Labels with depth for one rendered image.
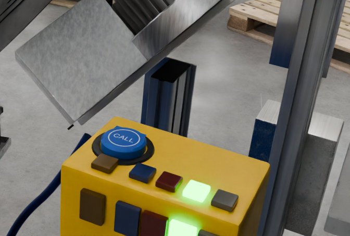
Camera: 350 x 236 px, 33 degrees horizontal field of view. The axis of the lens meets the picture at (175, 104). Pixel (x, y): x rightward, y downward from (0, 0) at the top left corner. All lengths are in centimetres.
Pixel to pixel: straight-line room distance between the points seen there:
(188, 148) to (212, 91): 250
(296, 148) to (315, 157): 11
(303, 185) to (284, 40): 28
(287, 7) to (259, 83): 221
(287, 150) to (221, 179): 50
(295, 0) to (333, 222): 36
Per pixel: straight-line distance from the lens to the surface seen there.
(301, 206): 116
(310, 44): 94
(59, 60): 87
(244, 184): 51
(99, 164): 50
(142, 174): 49
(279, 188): 105
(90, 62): 87
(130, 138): 53
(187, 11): 82
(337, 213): 87
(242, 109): 291
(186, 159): 53
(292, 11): 101
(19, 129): 261
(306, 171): 112
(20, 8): 104
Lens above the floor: 136
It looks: 28 degrees down
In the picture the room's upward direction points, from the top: 7 degrees clockwise
